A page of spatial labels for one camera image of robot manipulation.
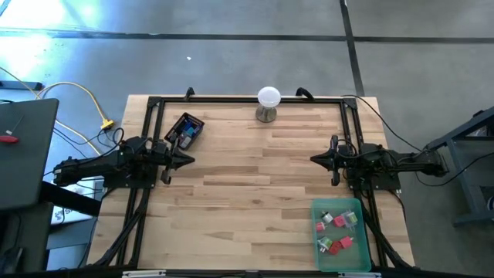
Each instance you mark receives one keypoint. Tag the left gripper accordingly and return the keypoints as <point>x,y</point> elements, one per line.
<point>170,162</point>

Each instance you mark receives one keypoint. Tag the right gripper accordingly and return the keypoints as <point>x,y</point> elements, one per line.
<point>335,160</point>

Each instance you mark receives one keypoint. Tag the teal card case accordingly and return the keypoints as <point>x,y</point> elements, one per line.
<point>192,132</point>

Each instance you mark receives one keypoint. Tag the black slotted basket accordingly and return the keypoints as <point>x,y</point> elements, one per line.
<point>181,117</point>

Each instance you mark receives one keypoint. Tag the white grey wall charger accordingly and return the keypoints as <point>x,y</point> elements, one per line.
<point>327,217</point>

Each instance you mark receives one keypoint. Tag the blue grey wall charger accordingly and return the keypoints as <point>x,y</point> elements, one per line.
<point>346,214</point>

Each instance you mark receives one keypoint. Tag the pink white wall charger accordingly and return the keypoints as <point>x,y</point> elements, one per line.
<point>320,226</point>

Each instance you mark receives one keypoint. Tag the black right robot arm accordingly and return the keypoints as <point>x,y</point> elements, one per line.
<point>401,164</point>

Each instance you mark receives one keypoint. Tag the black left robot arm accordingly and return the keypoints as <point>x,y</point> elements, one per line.
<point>104,164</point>

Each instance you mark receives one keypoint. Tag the metal bulb stand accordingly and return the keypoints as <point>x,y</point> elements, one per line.
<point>266,115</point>

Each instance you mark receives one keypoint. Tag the teal plastic bin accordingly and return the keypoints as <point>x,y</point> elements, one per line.
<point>343,262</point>

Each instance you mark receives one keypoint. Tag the white printed box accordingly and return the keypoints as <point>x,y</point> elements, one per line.
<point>73,214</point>

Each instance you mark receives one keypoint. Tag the dark grey metal cart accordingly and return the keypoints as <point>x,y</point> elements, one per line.
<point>463,170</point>

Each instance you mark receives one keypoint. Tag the dark grey desk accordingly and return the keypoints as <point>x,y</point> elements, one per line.
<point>27,154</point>

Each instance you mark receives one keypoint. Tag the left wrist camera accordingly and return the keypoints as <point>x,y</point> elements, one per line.
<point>160,148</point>

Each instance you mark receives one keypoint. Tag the black aluminium table frame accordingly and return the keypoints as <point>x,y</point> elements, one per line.
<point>153,102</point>

